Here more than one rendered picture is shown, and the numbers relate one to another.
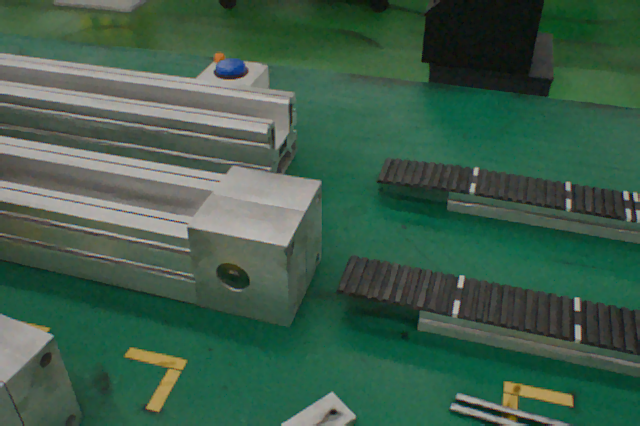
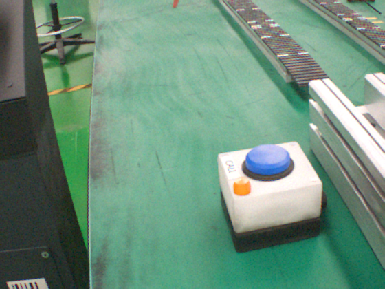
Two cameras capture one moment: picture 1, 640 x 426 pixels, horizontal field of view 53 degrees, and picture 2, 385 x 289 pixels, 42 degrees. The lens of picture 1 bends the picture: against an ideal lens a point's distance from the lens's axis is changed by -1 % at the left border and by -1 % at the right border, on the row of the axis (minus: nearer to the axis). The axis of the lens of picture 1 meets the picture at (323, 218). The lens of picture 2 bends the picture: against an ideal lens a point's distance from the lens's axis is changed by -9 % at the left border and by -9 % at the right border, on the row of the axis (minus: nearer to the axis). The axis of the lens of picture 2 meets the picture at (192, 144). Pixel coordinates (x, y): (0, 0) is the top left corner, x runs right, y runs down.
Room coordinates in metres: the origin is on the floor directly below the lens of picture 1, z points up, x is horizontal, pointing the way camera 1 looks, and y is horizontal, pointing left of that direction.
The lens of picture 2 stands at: (1.02, 0.49, 1.09)
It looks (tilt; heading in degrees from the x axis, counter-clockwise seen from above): 28 degrees down; 249
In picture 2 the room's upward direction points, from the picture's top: 7 degrees counter-clockwise
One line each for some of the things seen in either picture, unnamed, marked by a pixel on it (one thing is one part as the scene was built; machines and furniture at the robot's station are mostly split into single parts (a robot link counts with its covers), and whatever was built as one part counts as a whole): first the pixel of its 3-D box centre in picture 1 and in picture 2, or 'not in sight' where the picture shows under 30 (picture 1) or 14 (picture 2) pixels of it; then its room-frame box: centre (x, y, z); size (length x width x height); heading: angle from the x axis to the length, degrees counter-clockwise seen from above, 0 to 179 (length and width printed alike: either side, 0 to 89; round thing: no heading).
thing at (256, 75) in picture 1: (230, 94); (277, 192); (0.81, 0.13, 0.81); 0.10 x 0.08 x 0.06; 164
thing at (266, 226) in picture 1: (264, 236); not in sight; (0.47, 0.06, 0.83); 0.12 x 0.09 x 0.10; 164
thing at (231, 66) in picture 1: (231, 69); (268, 163); (0.81, 0.13, 0.84); 0.04 x 0.04 x 0.02
